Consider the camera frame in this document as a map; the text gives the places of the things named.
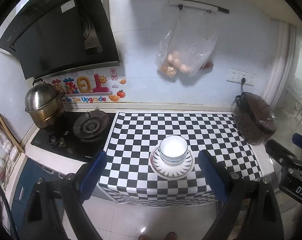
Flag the white plate pink floral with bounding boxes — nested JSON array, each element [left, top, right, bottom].
[[149, 152, 196, 181]]

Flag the white bowl blue hearts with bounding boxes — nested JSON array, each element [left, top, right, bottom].
[[159, 135, 188, 157]]

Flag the white bowl rose pattern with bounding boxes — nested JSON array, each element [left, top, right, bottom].
[[160, 155, 186, 166]]

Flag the blue kitchen cabinet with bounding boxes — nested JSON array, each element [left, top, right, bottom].
[[10, 158, 67, 238]]

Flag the frosted glass sliding door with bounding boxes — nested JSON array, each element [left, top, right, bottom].
[[262, 22, 302, 141]]

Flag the black white checkered mat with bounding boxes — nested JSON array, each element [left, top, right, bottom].
[[98, 111, 274, 207]]

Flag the black gas stove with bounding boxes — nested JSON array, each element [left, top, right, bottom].
[[31, 109, 115, 163]]

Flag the brown rice cooker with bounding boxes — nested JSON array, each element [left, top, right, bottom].
[[234, 92, 278, 145]]

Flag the person's right foot sandal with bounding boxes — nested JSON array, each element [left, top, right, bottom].
[[165, 232, 178, 240]]

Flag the stainless steel steamer pot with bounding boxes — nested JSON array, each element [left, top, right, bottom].
[[25, 78, 66, 129]]

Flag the clear plastic bag of eggs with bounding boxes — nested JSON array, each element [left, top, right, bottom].
[[155, 5, 223, 77]]

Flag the black range hood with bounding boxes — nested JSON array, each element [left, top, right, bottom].
[[0, 0, 120, 79]]

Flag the black power cord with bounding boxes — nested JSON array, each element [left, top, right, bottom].
[[234, 77, 248, 106]]

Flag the colourful wall sticker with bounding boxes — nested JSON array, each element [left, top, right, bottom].
[[45, 67, 127, 104]]

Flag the white wall power sockets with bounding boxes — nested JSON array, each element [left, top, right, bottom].
[[226, 69, 257, 86]]

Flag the white wall hook rail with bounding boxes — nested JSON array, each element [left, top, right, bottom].
[[168, 0, 229, 14]]

